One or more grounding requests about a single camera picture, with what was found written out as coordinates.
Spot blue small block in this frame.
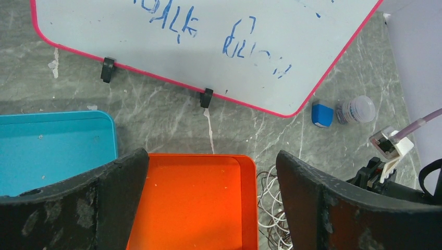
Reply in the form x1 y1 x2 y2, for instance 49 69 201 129
311 100 334 128

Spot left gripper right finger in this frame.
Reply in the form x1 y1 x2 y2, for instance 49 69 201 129
276 151 441 249

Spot light blue tray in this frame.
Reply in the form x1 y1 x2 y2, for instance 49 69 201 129
1 110 118 196

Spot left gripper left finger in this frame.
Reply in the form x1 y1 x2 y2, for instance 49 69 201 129
1 148 149 249

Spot orange tray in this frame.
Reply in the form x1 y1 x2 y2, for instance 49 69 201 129
127 153 259 249

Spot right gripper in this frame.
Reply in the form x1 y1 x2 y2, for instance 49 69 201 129
347 157 397 193

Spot brown cables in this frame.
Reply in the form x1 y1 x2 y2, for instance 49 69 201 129
257 165 294 250

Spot pink framed whiteboard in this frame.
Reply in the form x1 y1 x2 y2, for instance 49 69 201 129
30 1 381 118

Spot clear plastic cup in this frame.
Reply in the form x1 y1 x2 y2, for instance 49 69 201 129
336 95 376 124

